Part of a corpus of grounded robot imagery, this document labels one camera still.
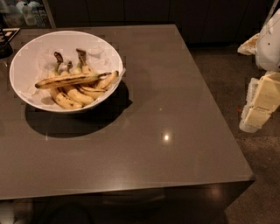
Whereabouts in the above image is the black object at left edge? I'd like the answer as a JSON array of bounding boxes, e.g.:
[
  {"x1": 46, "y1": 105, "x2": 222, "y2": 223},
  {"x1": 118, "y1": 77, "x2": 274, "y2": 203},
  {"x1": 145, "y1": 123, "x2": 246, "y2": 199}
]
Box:
[{"x1": 0, "y1": 28, "x2": 20, "y2": 59}]

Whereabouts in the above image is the right bunch banana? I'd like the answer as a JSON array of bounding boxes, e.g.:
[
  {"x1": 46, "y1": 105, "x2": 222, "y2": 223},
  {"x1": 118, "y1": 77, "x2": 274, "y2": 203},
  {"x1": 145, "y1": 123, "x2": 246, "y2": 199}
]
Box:
[{"x1": 75, "y1": 48, "x2": 105, "y2": 100}]

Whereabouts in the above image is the middle bunch banana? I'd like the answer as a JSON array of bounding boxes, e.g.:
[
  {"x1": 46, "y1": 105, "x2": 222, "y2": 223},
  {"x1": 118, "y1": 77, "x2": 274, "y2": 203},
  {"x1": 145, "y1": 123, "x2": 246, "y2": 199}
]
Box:
[{"x1": 60, "y1": 61, "x2": 94, "y2": 106}]

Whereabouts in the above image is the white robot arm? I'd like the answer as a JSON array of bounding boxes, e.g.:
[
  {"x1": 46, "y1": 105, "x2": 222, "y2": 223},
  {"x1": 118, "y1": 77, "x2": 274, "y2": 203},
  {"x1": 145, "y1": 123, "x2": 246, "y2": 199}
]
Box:
[{"x1": 237, "y1": 9, "x2": 280, "y2": 133}]

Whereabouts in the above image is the bunch banana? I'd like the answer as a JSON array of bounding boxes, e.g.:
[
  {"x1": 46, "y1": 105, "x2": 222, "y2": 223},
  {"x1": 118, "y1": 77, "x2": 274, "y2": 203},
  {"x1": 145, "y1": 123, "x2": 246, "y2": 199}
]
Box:
[
  {"x1": 60, "y1": 61, "x2": 94, "y2": 106},
  {"x1": 75, "y1": 48, "x2": 105, "y2": 100},
  {"x1": 49, "y1": 52, "x2": 82, "y2": 109}
]

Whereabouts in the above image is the left bunch banana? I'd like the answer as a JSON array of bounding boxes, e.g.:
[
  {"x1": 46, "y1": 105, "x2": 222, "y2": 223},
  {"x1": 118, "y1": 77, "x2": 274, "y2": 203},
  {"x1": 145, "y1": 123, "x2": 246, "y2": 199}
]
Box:
[{"x1": 49, "y1": 52, "x2": 82, "y2": 109}]

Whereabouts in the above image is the white bowl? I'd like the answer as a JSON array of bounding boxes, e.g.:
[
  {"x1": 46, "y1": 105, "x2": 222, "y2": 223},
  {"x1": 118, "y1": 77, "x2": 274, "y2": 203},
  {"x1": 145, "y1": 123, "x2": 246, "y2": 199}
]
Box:
[{"x1": 10, "y1": 31, "x2": 125, "y2": 114}]

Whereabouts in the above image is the rightmost short banana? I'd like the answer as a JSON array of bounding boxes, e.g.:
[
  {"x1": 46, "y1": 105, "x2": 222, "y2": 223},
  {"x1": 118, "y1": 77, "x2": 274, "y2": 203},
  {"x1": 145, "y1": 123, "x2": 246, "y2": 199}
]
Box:
[{"x1": 94, "y1": 71, "x2": 118, "y2": 89}]

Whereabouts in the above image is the white paper bowl liner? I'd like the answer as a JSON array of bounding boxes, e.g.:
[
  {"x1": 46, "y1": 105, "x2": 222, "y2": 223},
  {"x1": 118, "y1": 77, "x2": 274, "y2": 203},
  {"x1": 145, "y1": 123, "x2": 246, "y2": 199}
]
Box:
[{"x1": 10, "y1": 44, "x2": 124, "y2": 109}]

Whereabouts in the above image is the shelf with bottles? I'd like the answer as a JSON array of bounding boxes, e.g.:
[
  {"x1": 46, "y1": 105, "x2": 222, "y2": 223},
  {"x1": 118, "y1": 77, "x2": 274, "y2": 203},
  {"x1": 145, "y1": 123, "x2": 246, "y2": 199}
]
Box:
[{"x1": 0, "y1": 0, "x2": 56, "y2": 28}]

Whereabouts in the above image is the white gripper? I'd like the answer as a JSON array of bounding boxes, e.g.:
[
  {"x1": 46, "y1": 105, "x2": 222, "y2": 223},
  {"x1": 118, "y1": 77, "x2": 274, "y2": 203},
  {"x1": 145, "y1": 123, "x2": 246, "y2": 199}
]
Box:
[{"x1": 239, "y1": 9, "x2": 280, "y2": 133}]

